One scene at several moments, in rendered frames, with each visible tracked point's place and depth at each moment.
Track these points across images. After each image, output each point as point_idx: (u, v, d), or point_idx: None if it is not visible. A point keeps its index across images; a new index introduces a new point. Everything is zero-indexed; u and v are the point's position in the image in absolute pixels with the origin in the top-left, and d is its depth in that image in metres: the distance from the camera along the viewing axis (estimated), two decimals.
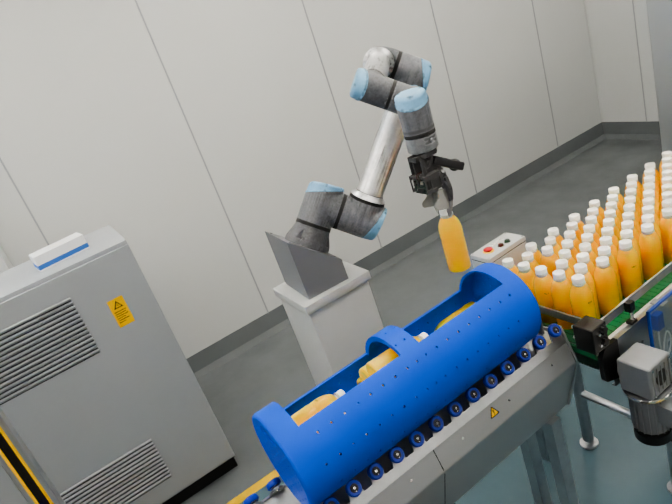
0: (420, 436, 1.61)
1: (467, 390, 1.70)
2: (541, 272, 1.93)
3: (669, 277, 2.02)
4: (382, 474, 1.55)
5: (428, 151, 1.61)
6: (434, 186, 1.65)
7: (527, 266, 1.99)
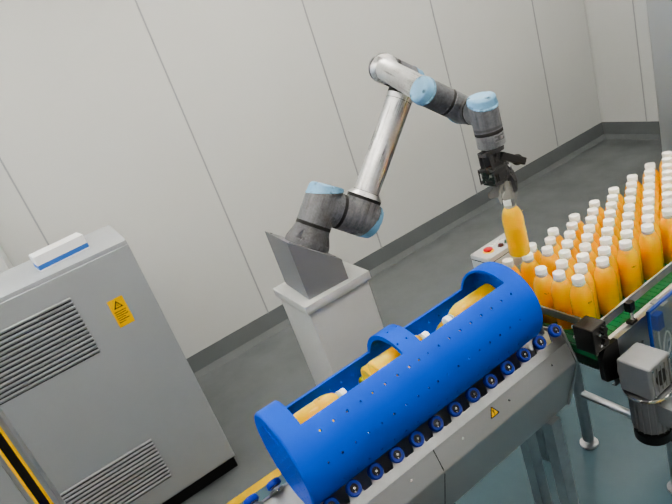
0: (421, 437, 1.61)
1: (468, 388, 1.70)
2: (541, 272, 1.93)
3: (669, 277, 2.02)
4: (381, 476, 1.55)
5: (497, 147, 1.81)
6: (501, 179, 1.84)
7: None
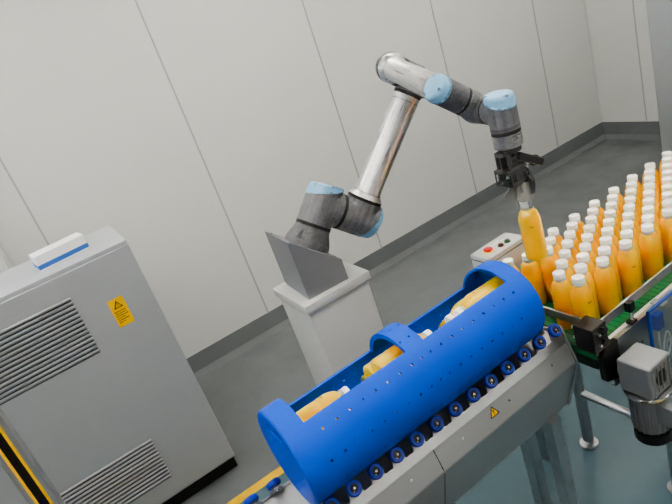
0: (421, 439, 1.61)
1: (470, 387, 1.71)
2: (526, 204, 1.84)
3: (669, 277, 2.02)
4: (379, 478, 1.54)
5: (514, 147, 1.75)
6: (518, 180, 1.78)
7: None
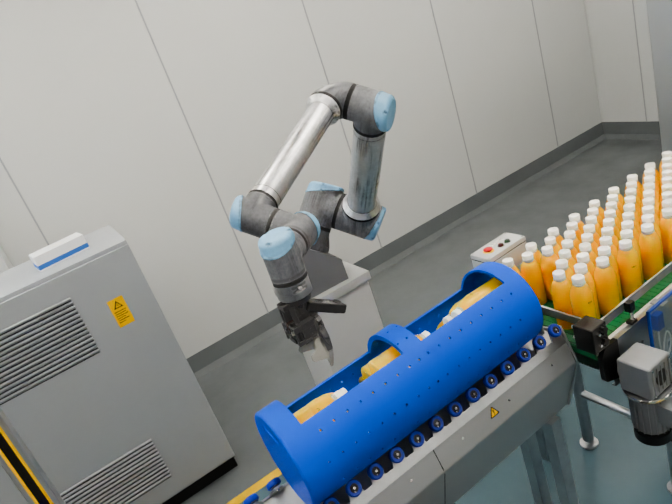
0: (421, 437, 1.61)
1: (468, 388, 1.70)
2: (340, 395, 1.55)
3: (669, 277, 2.02)
4: (381, 476, 1.55)
5: (298, 299, 1.41)
6: (308, 336, 1.44)
7: None
